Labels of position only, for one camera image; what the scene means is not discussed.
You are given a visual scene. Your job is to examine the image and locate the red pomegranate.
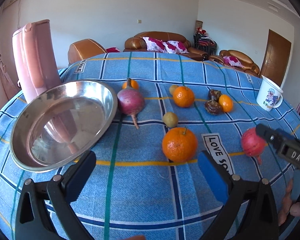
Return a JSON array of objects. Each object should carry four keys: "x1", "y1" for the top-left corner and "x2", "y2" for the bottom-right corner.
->
[{"x1": 241, "y1": 127, "x2": 266, "y2": 165}]

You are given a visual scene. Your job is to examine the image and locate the small kumquat orange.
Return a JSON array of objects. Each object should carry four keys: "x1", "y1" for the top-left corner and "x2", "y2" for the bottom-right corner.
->
[{"x1": 218, "y1": 94, "x2": 233, "y2": 113}]

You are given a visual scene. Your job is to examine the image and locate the dark dried fruit front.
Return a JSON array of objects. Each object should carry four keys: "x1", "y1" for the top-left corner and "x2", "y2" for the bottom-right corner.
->
[{"x1": 204, "y1": 100, "x2": 222, "y2": 115}]

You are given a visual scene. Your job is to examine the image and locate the dark dried fruit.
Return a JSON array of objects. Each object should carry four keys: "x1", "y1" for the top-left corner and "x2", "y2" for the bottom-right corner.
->
[
  {"x1": 208, "y1": 89, "x2": 222, "y2": 102},
  {"x1": 204, "y1": 100, "x2": 222, "y2": 115}
]

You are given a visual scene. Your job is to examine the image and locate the dark dried fruit back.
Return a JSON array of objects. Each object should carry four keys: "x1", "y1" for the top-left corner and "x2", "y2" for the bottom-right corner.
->
[{"x1": 208, "y1": 89, "x2": 222, "y2": 102}]

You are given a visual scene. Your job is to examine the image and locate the large orange front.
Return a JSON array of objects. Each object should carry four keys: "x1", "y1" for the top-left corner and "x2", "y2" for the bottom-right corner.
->
[{"x1": 161, "y1": 127, "x2": 198, "y2": 163}]

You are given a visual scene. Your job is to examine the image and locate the orange with stem middle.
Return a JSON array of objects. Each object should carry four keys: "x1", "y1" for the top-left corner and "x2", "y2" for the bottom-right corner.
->
[{"x1": 173, "y1": 86, "x2": 195, "y2": 108}]

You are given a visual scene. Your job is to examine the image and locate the yellow-green small fruit front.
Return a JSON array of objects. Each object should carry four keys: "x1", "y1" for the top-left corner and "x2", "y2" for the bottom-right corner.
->
[{"x1": 162, "y1": 112, "x2": 179, "y2": 128}]

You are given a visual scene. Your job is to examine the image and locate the yellow-green small fruit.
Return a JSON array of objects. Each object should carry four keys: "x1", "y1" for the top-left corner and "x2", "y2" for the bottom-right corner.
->
[
  {"x1": 162, "y1": 112, "x2": 179, "y2": 128},
  {"x1": 169, "y1": 85, "x2": 179, "y2": 96}
]

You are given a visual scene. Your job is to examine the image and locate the yellow-green small fruit back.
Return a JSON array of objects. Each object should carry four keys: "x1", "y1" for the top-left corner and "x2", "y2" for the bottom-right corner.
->
[{"x1": 169, "y1": 85, "x2": 179, "y2": 96}]

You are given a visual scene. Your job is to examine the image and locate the person's right hand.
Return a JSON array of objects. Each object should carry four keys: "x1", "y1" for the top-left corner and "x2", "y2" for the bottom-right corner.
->
[{"x1": 278, "y1": 179, "x2": 300, "y2": 226}]

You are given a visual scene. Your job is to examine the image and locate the white cartoon mug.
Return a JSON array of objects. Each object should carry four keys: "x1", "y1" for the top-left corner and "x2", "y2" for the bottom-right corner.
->
[{"x1": 256, "y1": 75, "x2": 283, "y2": 112}]

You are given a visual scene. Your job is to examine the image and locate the floral pillow right armchair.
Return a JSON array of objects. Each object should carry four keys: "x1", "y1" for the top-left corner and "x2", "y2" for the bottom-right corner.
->
[{"x1": 223, "y1": 56, "x2": 243, "y2": 68}]

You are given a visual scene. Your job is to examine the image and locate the brown wooden door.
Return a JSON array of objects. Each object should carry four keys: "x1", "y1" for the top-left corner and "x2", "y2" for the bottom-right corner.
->
[{"x1": 260, "y1": 29, "x2": 291, "y2": 87}]

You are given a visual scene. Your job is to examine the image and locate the brown leather right armchair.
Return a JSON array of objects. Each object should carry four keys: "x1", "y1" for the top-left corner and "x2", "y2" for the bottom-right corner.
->
[{"x1": 209, "y1": 50, "x2": 260, "y2": 77}]

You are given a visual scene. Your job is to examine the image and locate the brown leather armchair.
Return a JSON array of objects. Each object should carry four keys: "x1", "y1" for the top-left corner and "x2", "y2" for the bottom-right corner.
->
[
  {"x1": 209, "y1": 50, "x2": 260, "y2": 77},
  {"x1": 68, "y1": 38, "x2": 107, "y2": 65}
]

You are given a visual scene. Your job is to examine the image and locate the stainless steel bowl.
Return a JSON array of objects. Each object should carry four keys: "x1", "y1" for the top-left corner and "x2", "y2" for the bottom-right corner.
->
[{"x1": 10, "y1": 80, "x2": 118, "y2": 173}]

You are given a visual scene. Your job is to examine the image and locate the stacked dark chairs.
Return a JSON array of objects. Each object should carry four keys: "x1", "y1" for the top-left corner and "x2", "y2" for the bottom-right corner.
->
[{"x1": 194, "y1": 27, "x2": 217, "y2": 55}]

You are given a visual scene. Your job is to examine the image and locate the floral pillow right sofa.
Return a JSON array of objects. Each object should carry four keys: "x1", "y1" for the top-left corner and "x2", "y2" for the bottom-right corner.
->
[{"x1": 163, "y1": 41, "x2": 189, "y2": 54}]

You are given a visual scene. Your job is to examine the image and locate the floral pillow sofa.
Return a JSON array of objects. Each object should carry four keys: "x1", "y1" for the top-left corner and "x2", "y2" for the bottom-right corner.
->
[
  {"x1": 163, "y1": 41, "x2": 189, "y2": 54},
  {"x1": 143, "y1": 37, "x2": 166, "y2": 53}
]

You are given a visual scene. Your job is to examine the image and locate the floral pillow left sofa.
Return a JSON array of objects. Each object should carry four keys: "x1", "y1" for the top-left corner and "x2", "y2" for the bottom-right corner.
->
[{"x1": 143, "y1": 37, "x2": 166, "y2": 53}]

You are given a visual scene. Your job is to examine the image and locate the brown leather sofa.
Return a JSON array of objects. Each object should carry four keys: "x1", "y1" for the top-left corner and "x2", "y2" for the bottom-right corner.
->
[{"x1": 124, "y1": 31, "x2": 208, "y2": 61}]

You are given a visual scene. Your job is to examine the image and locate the pink electric kettle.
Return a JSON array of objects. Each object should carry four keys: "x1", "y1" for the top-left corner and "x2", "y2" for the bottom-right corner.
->
[{"x1": 12, "y1": 19, "x2": 62, "y2": 103}]

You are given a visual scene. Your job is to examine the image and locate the red pillow on armchair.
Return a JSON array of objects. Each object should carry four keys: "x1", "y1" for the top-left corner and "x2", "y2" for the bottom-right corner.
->
[{"x1": 106, "y1": 47, "x2": 120, "y2": 53}]

